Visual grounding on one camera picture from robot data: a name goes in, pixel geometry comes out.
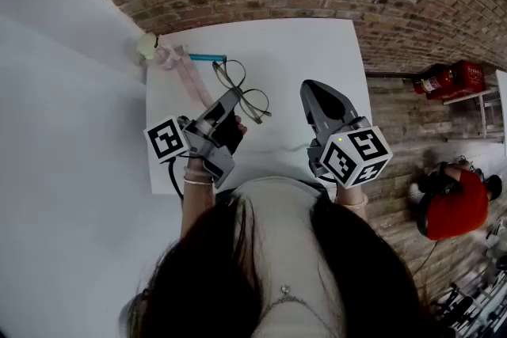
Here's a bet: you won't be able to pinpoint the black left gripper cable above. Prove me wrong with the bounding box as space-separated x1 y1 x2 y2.
168 158 185 199

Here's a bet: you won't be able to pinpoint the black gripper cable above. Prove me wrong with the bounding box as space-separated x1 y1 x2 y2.
168 158 185 199
315 173 338 188

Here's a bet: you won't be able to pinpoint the cream plush ball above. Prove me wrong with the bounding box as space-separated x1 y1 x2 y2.
136 33 159 60

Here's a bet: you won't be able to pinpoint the black metal stand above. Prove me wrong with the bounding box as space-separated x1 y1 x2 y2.
431 253 507 334

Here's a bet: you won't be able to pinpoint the pink wrist bangle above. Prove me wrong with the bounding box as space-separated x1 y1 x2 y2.
336 193 369 209

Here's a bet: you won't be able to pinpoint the person's left hand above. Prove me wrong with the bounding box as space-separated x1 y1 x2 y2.
212 113 249 156

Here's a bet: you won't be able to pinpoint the red fire extinguisher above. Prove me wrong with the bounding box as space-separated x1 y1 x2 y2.
411 65 456 96

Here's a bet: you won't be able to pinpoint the person's left forearm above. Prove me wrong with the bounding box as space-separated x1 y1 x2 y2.
180 158 217 239

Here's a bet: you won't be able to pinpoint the pale pink ribbon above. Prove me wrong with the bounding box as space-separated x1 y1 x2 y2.
158 44 215 110

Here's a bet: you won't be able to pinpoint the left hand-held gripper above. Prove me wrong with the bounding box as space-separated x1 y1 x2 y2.
143 88 242 190

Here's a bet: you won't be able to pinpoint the thin metal-frame eyeglasses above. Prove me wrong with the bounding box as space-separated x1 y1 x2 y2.
212 59 273 126

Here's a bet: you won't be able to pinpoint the person's white top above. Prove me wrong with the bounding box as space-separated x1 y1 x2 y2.
231 176 345 338

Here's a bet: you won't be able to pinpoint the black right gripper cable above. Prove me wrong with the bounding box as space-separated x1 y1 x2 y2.
315 173 338 188

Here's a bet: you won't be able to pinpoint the silver pendant necklace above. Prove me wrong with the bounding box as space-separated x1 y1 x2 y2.
261 283 318 314

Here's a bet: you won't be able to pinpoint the person's right forearm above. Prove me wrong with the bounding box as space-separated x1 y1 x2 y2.
334 180 381 235

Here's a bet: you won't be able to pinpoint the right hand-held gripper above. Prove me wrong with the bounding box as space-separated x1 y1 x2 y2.
299 80 394 191

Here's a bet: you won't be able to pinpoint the white metal rack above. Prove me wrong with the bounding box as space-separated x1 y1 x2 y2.
442 86 502 139

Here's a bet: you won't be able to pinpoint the white side table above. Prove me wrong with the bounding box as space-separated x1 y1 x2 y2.
494 69 507 155

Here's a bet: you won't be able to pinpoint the red extinguisher box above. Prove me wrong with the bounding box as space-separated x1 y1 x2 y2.
427 59 486 101

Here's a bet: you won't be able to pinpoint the teal blue stick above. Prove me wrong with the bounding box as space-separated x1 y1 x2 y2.
189 53 227 63

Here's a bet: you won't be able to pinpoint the black floor cable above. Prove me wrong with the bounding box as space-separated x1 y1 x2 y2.
411 239 441 278

